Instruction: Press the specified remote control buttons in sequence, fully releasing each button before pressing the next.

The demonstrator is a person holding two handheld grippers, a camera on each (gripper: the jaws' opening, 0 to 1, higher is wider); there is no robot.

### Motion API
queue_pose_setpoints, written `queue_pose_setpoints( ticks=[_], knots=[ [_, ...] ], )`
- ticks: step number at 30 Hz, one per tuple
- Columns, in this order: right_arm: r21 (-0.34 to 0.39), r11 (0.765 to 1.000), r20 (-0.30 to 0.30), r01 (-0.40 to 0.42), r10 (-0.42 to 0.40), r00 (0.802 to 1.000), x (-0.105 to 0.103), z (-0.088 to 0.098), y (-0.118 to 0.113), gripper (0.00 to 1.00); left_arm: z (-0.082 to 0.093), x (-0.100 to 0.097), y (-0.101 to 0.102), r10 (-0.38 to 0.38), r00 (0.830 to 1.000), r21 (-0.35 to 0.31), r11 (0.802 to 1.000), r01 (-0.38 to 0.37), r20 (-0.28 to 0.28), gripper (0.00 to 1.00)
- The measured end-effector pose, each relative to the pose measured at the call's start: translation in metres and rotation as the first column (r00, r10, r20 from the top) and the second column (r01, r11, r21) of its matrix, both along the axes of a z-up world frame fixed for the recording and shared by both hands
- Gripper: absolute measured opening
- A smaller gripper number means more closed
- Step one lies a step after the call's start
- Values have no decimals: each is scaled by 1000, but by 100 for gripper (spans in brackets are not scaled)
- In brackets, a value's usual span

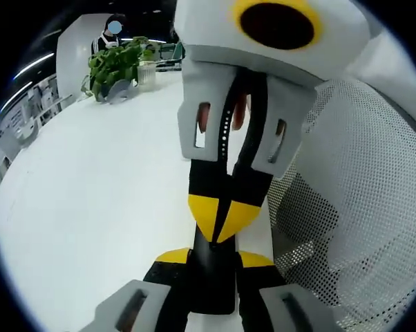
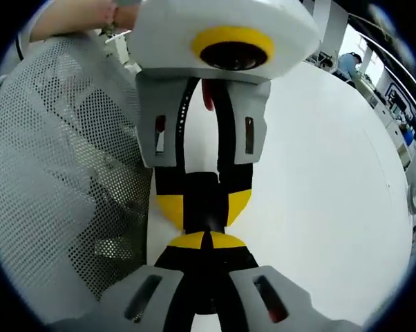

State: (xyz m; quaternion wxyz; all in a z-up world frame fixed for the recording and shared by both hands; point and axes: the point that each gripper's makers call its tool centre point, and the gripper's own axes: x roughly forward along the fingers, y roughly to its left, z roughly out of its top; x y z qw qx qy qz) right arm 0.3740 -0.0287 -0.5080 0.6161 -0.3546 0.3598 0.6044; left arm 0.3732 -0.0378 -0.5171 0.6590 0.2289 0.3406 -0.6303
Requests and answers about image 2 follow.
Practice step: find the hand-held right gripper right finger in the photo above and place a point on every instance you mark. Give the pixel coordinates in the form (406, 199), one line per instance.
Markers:
(235, 259)

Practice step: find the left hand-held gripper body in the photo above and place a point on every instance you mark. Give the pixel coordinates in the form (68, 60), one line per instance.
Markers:
(173, 31)

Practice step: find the grey mesh chair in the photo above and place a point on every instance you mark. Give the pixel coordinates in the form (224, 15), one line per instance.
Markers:
(38, 155)

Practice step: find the white square pillar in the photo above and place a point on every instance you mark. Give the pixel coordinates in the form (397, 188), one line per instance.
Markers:
(332, 31)

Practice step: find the black remote control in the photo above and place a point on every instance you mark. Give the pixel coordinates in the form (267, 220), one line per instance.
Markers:
(204, 200)

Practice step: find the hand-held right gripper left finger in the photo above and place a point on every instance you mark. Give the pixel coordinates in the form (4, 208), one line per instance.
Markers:
(173, 263)

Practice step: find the person's left hand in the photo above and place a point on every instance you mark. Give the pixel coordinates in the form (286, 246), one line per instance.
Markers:
(128, 16)

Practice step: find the bright window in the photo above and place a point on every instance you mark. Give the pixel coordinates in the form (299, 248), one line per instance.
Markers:
(358, 52)

